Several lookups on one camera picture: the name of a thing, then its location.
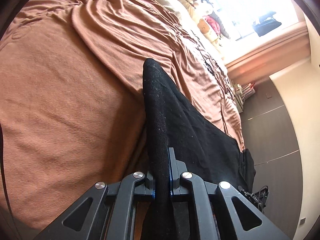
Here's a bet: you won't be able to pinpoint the bear print pillow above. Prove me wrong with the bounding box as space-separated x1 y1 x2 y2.
180 0 225 55

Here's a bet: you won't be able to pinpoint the red cloth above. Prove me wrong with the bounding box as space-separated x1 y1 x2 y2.
202 14 222 34

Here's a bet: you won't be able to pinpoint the black and white plush toy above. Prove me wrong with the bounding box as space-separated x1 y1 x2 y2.
199 0 213 13

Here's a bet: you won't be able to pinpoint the folded black garment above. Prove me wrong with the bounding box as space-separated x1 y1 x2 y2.
240 149 256 189

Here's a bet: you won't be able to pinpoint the white wire rack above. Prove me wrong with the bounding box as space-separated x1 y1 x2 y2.
240 80 257 98

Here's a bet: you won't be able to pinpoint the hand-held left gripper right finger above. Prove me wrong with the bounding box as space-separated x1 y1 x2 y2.
168 147 292 240

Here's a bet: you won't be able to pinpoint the brown blanket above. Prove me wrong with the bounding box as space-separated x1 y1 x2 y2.
0 0 247 240

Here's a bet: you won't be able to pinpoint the black pants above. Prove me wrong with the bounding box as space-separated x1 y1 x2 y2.
142 58 250 240

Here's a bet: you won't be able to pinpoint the hanging dark clothes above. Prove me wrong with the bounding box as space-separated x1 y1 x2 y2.
252 11 283 37

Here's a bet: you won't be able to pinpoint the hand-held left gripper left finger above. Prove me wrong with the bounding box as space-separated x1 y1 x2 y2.
32 171 157 240

